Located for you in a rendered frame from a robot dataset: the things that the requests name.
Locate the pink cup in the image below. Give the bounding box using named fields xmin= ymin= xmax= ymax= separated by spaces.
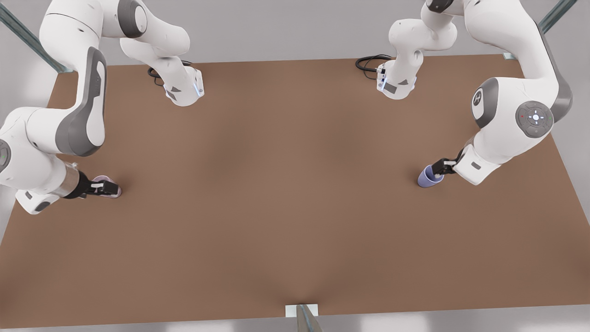
xmin=81 ymin=175 xmax=122 ymax=199

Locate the purple cup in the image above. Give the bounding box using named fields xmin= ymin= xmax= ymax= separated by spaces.
xmin=418 ymin=165 xmax=445 ymax=189

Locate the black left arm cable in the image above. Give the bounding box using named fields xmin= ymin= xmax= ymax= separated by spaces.
xmin=355 ymin=54 xmax=393 ymax=80

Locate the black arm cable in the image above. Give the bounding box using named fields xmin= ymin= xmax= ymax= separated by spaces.
xmin=147 ymin=60 xmax=193 ymax=87
xmin=355 ymin=54 xmax=393 ymax=80

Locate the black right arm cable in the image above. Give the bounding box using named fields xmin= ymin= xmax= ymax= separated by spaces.
xmin=147 ymin=60 xmax=193 ymax=87

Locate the silver frame post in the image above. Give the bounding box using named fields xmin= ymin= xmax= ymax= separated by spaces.
xmin=285 ymin=303 xmax=323 ymax=332
xmin=503 ymin=0 xmax=578 ymax=60
xmin=0 ymin=4 xmax=73 ymax=74

